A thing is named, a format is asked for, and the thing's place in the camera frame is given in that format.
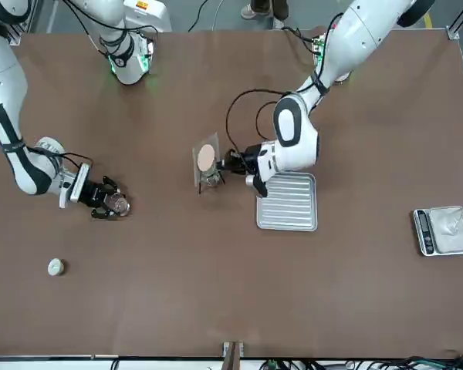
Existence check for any silver digital scale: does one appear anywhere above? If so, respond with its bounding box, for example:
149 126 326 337
413 206 463 257

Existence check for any glass alcohol lamp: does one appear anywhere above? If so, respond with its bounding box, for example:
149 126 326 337
199 161 222 189

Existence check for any small glass beaker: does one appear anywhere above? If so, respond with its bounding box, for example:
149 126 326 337
106 191 132 217

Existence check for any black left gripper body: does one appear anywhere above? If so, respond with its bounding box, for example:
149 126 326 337
225 144 262 177

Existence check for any aluminium frame post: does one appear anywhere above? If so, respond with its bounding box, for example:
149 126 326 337
222 340 245 370
445 0 463 42
5 0 38 46

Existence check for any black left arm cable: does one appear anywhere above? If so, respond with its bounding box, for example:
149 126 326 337
224 25 321 163

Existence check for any black cable bundle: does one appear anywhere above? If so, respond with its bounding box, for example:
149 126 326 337
254 348 463 370

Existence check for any ribbed metal tray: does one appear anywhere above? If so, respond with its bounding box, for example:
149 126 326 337
255 171 318 232

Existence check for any person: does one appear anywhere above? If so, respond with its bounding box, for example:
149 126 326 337
240 0 290 30

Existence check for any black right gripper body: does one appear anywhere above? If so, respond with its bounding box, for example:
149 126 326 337
83 180 108 208

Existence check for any white lamp cap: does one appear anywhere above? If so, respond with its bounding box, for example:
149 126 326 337
47 257 67 277

